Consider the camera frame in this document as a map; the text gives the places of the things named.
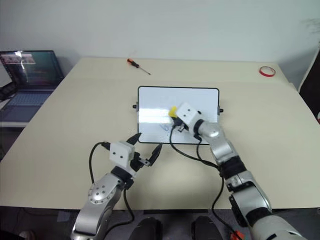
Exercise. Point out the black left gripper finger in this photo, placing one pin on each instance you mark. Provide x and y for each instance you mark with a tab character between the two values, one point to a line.
156	153
133	139

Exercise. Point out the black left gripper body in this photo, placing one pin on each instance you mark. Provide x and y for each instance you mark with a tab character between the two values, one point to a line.
137	163

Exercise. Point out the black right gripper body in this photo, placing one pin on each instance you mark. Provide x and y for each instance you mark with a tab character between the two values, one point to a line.
179	126

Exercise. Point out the yellow and black eraser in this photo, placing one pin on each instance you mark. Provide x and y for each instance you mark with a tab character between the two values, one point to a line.
172	111

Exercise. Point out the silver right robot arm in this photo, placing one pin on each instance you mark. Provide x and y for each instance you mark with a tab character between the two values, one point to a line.
222	150

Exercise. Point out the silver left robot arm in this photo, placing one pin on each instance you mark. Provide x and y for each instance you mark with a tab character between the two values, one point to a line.
100	195

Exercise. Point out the orange and black screwdriver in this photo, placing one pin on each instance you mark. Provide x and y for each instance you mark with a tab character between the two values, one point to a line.
132	62

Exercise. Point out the red tape roll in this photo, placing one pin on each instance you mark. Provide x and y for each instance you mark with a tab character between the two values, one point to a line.
261	72

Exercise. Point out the open laptop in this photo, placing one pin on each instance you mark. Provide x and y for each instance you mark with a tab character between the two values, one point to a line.
32	72

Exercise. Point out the black object beside laptop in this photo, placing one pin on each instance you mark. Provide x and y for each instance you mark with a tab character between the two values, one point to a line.
7	91

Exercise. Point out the black chair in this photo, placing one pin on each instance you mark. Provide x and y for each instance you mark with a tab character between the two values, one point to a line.
311	82

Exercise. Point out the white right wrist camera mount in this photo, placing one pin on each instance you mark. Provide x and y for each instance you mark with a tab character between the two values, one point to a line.
187	113

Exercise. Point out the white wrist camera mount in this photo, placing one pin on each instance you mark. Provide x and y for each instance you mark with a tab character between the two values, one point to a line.
121	153
187	113

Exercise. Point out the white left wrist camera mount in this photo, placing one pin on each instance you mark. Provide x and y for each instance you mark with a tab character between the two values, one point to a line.
121	153

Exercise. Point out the white whiteboard with black frame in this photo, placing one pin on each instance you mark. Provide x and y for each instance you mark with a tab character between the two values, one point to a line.
155	105

